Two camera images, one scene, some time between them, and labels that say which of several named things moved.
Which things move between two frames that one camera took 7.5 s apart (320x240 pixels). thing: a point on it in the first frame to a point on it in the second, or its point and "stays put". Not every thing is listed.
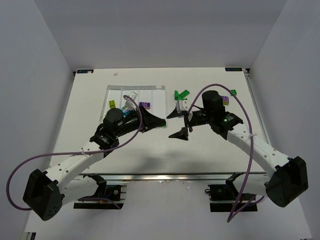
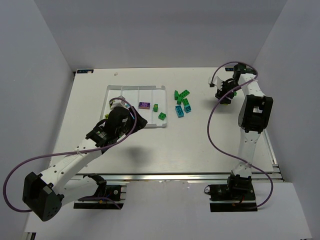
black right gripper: (188, 120) to (223, 95)
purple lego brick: (146, 105) stays put
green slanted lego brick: (176, 94) stays put
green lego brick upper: (184, 94) stays put
